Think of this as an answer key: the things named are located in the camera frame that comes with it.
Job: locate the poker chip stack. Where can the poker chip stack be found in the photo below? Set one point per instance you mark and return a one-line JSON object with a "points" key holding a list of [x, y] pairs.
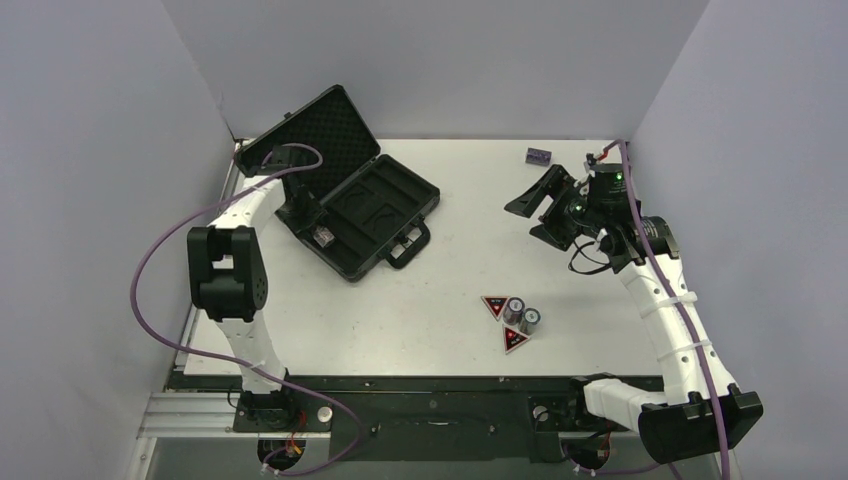
{"points": [[529, 322], [513, 311], [322, 236]]}

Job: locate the red triangular button upper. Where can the red triangular button upper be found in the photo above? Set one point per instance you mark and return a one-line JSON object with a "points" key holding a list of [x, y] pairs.
{"points": [[496, 305]]}

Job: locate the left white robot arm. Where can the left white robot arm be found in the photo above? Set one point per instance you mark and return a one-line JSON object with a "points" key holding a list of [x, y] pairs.
{"points": [[229, 282]]}

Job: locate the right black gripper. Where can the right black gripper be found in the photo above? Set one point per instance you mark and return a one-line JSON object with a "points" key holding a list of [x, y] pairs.
{"points": [[556, 204]]}

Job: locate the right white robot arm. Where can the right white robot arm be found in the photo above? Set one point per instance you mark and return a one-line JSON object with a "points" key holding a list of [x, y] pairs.
{"points": [[701, 409]]}

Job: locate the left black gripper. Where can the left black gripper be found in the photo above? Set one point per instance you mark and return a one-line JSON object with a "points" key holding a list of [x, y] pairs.
{"points": [[314, 216]]}

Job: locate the red triangular button lower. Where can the red triangular button lower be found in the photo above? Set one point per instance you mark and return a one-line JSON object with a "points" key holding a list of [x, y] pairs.
{"points": [[513, 339]]}

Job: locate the poker chip stack left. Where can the poker chip stack left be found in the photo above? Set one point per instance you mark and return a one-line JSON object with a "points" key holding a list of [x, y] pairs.
{"points": [[513, 311]]}

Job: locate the purple playing card box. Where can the purple playing card box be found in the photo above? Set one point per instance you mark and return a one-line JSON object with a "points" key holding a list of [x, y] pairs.
{"points": [[538, 157]]}

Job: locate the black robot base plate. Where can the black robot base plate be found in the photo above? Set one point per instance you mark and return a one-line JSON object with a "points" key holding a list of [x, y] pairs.
{"points": [[415, 418]]}

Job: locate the red triangular button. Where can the red triangular button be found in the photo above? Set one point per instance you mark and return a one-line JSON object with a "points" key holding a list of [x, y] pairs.
{"points": [[496, 305], [513, 339]]}

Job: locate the poker chip stack back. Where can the poker chip stack back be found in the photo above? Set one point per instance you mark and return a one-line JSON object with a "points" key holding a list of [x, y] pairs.
{"points": [[322, 236]]}

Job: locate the black foam-lined carrying case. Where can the black foam-lined carrying case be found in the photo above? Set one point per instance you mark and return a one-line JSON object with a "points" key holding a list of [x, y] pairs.
{"points": [[376, 206]]}

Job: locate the poker chip stack front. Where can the poker chip stack front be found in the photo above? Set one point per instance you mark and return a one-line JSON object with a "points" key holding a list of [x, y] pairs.
{"points": [[529, 322]]}

